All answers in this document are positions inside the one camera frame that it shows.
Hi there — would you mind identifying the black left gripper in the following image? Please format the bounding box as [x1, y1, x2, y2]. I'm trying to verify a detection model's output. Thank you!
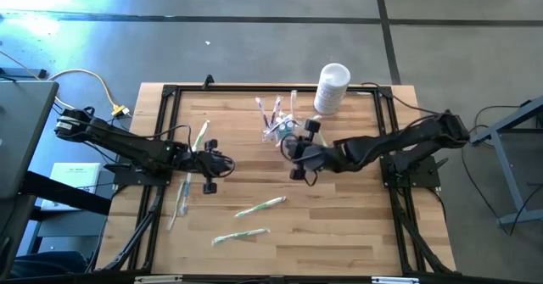
[188, 138, 234, 195]

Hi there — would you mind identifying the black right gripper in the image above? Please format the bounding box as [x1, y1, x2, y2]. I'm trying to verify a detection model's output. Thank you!
[282, 119, 339, 181]

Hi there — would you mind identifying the clear acrylic organizer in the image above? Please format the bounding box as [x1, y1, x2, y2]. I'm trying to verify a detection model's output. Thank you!
[260, 113, 311, 145]

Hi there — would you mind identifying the blue toothbrush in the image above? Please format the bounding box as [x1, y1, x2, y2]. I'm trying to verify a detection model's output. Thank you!
[179, 171, 195, 217]

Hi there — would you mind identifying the purple toothbrush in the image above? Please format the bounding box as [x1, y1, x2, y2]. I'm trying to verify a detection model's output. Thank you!
[270, 95, 283, 126]
[254, 96, 271, 135]

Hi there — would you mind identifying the white wipes canister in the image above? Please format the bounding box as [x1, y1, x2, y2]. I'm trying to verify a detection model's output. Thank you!
[312, 62, 352, 116]

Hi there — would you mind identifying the white box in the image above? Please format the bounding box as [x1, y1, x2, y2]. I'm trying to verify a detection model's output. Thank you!
[41, 162, 102, 212]

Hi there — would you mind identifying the black stand beam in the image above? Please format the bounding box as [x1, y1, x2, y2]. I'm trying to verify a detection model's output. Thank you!
[19, 170, 112, 216]

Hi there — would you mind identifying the dark grey monitor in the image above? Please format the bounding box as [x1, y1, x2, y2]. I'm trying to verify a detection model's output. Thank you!
[0, 80, 59, 200]

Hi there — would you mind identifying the person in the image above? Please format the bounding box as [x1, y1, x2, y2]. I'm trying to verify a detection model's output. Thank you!
[10, 249, 88, 279]

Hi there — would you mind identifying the grey metal cart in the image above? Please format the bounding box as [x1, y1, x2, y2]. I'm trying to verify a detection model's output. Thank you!
[468, 95, 543, 228]

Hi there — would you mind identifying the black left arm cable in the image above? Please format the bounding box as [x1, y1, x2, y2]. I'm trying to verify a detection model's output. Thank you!
[167, 124, 237, 179]

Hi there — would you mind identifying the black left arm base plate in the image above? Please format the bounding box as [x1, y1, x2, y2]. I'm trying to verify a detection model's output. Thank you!
[104, 152, 176, 187]

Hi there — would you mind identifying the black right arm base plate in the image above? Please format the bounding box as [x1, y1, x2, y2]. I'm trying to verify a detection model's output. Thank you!
[378, 154, 442, 191]

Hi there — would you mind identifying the silver table bracket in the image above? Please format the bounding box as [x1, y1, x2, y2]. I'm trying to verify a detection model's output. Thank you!
[371, 276, 420, 284]
[134, 275, 183, 284]

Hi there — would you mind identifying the yellow cable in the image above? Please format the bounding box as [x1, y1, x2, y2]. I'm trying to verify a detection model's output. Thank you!
[47, 68, 131, 118]

